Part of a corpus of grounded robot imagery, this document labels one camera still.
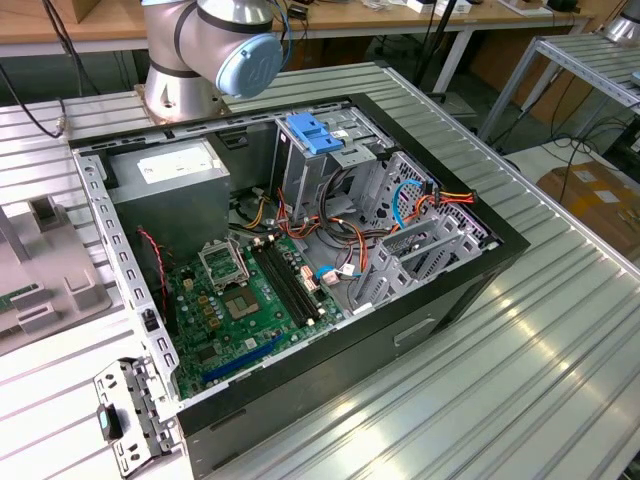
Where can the brown wooden box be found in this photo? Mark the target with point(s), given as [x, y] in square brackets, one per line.
[85, 10]

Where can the white carton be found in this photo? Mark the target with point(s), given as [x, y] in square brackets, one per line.
[420, 6]

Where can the green motherboard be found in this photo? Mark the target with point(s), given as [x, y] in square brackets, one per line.
[265, 312]

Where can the black tripod stand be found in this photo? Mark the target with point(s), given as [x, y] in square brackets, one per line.
[440, 30]

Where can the grey power supply unit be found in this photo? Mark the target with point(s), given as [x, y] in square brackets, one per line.
[170, 210]

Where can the cardboard box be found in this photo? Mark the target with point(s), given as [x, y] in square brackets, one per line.
[590, 210]

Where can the grey parts rack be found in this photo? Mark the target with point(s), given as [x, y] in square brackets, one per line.
[50, 260]

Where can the grey metal drive cage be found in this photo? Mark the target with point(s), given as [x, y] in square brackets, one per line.
[300, 180]

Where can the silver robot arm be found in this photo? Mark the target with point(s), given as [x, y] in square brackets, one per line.
[175, 45]

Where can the metal slat side table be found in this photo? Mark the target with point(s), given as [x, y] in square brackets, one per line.
[580, 55]

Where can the metal card retainer bracket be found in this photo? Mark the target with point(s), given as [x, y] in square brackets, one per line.
[140, 400]

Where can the wooden desk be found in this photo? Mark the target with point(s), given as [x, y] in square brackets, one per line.
[350, 17]

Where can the grey metal disk bay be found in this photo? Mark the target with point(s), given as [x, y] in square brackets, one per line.
[440, 250]

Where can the black open PC case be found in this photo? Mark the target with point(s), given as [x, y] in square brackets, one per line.
[350, 360]

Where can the blue plastic drive latch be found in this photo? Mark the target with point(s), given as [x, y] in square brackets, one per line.
[312, 132]

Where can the brown arm base plate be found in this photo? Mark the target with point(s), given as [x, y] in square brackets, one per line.
[141, 100]

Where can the green RAM stick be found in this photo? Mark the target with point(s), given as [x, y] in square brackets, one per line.
[17, 297]

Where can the CPU socket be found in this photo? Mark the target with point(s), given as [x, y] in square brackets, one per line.
[241, 302]

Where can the black RAM slot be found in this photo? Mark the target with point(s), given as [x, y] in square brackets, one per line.
[298, 278]
[285, 283]
[279, 285]
[292, 280]

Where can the blue expansion slot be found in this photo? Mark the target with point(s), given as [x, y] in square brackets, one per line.
[240, 361]

